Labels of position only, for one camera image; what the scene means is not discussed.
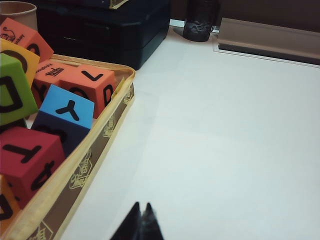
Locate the black mug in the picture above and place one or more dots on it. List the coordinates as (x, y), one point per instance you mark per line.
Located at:
(197, 27)

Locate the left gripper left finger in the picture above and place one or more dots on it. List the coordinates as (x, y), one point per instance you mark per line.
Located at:
(132, 225)

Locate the yellow-orange foam block with O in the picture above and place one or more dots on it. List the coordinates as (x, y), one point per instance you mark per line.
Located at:
(32, 60)

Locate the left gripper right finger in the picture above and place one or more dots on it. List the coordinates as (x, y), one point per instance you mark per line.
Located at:
(150, 225)

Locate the brown paper cup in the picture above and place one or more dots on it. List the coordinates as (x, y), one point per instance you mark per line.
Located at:
(22, 17)

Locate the yellow-orange foam block with six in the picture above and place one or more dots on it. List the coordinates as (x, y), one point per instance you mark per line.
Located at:
(15, 192)

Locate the yellow brown patterned box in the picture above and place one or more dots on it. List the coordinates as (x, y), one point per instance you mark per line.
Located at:
(100, 140)

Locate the beige tray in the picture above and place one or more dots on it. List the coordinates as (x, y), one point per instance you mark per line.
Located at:
(262, 37)

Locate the green foam block with D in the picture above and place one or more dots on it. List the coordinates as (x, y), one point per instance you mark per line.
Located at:
(27, 100)

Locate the brown fabric desk divider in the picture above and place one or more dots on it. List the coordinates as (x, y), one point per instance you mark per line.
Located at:
(275, 12)

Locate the red foam block with T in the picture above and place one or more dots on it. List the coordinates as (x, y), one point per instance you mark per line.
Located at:
(52, 147)

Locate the dark blue hard case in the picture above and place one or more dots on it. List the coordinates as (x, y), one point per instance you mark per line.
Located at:
(100, 32)

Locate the blue foam block with Y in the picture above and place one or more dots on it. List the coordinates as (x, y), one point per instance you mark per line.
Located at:
(50, 100)

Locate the orange foam block with picture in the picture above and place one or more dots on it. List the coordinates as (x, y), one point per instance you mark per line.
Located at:
(50, 82)

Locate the yellow box on case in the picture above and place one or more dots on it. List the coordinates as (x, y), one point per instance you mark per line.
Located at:
(117, 3)

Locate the orange foam block with L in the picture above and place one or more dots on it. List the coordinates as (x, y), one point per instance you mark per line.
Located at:
(75, 81)

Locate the orange foam block with animal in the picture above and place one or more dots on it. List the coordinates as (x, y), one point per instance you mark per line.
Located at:
(25, 35)

